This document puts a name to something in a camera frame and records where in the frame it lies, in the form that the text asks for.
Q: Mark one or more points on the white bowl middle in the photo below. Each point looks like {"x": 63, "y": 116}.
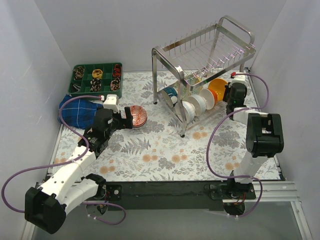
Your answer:
{"x": 199, "y": 104}

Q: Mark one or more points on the aluminium frame rail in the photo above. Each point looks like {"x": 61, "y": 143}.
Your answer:
{"x": 89, "y": 189}

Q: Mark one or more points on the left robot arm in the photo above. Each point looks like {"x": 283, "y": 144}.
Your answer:
{"x": 48, "y": 205}

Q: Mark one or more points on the orange flower patterned plate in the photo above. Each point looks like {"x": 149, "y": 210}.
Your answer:
{"x": 185, "y": 91}

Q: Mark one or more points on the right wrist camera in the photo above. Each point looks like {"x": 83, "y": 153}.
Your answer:
{"x": 238, "y": 77}

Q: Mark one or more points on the teal rimmed white bowl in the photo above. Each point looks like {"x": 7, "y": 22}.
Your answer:
{"x": 170, "y": 96}

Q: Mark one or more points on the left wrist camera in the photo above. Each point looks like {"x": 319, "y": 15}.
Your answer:
{"x": 110, "y": 102}

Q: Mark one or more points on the green compartment tray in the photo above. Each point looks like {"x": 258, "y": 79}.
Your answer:
{"x": 106, "y": 79}

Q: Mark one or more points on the blue white patterned bowl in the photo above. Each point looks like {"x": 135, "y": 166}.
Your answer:
{"x": 139, "y": 116}

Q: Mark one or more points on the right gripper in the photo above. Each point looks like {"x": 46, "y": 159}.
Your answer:
{"x": 226, "y": 95}

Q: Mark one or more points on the dark floral rolled tie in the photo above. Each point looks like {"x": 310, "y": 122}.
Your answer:
{"x": 95, "y": 84}

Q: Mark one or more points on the brown rolled tie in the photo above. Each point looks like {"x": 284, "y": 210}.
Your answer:
{"x": 78, "y": 72}

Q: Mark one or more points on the orange black rolled tie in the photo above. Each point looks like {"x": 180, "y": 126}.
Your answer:
{"x": 117, "y": 71}

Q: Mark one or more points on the blue plaid cloth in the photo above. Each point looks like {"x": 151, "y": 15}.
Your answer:
{"x": 80, "y": 113}

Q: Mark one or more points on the stainless steel dish rack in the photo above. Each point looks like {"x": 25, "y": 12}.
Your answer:
{"x": 207, "y": 53}

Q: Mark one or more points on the green patterned plate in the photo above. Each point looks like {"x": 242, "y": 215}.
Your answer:
{"x": 192, "y": 80}

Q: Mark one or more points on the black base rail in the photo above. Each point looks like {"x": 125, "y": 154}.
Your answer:
{"x": 172, "y": 195}

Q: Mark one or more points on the yellow rolled tie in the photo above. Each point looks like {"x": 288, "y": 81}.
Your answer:
{"x": 97, "y": 74}

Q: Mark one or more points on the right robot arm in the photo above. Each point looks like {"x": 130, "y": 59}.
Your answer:
{"x": 264, "y": 137}

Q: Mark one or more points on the white bowl front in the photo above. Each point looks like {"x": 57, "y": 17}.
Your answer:
{"x": 189, "y": 111}

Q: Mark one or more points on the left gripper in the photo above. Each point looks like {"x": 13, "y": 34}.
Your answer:
{"x": 127, "y": 117}

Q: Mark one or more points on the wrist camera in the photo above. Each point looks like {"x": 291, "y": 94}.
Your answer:
{"x": 110, "y": 102}
{"x": 238, "y": 77}

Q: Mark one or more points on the orange bowl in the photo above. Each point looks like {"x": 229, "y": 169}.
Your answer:
{"x": 218, "y": 86}

